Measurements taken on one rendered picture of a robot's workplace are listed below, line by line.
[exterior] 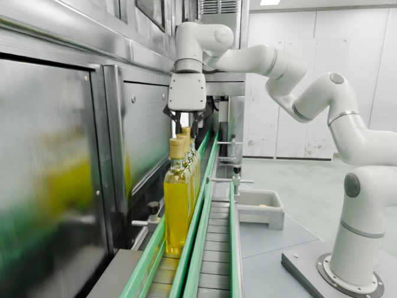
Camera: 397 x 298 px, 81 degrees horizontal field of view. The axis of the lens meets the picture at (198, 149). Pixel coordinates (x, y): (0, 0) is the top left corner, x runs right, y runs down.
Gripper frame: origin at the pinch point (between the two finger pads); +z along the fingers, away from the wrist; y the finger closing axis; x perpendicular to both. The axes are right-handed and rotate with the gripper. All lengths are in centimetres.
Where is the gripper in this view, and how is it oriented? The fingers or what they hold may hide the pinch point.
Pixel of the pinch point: (186, 130)
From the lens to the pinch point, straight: 63.5
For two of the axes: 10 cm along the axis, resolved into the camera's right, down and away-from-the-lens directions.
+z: -0.3, 10.0, -0.2
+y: 9.9, 0.3, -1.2
